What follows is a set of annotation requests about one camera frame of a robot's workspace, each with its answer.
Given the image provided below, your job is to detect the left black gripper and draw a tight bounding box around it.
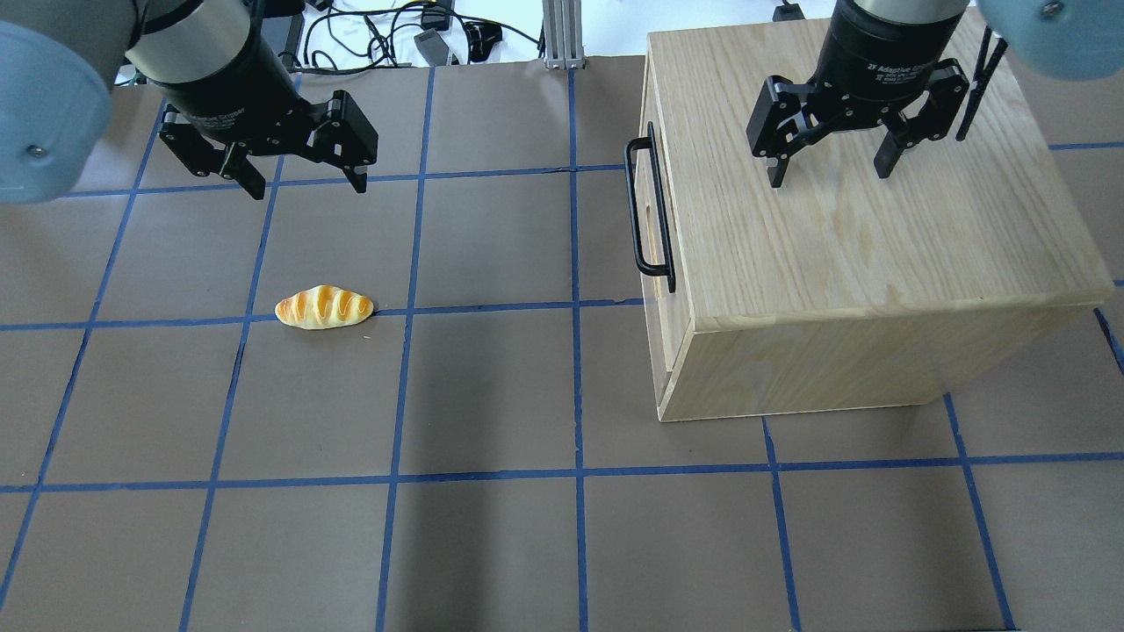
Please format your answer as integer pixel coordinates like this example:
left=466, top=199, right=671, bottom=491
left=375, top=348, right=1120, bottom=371
left=151, top=31, right=378, bottom=200

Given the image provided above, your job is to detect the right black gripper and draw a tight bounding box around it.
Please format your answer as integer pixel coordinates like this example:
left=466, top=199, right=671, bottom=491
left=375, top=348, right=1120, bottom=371
left=746, top=1, right=969, bottom=189

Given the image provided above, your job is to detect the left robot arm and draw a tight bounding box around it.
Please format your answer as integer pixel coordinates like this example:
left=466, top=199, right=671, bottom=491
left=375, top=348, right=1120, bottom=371
left=1, top=1, right=378, bottom=204

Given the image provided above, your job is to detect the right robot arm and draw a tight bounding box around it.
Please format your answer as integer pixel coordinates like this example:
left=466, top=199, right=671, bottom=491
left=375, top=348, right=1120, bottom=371
left=746, top=1, right=1123, bottom=188

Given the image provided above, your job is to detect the wooden drawer cabinet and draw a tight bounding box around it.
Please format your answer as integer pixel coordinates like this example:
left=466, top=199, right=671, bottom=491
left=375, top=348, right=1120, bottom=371
left=634, top=18, right=1113, bottom=421

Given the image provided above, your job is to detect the toy bread loaf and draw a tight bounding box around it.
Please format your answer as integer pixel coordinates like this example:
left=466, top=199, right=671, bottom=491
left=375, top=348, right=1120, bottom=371
left=274, top=285, right=377, bottom=331

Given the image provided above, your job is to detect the grey power adapter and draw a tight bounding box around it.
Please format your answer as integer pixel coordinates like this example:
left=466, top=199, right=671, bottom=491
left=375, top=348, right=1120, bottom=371
left=414, top=29, right=460, bottom=67

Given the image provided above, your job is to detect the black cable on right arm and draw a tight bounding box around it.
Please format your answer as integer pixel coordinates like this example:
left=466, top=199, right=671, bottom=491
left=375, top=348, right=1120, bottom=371
left=955, top=26, right=1009, bottom=142

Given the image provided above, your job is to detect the black cables bundle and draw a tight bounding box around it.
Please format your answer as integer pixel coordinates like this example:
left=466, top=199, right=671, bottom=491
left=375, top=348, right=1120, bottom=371
left=285, top=0, right=545, bottom=75

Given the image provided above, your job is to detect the black upper drawer handle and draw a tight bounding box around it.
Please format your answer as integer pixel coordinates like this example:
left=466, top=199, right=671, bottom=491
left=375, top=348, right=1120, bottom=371
left=624, top=121, right=678, bottom=294

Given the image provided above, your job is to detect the aluminium frame post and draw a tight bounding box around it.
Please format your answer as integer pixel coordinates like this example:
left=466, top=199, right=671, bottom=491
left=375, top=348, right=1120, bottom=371
left=541, top=0, right=587, bottom=69

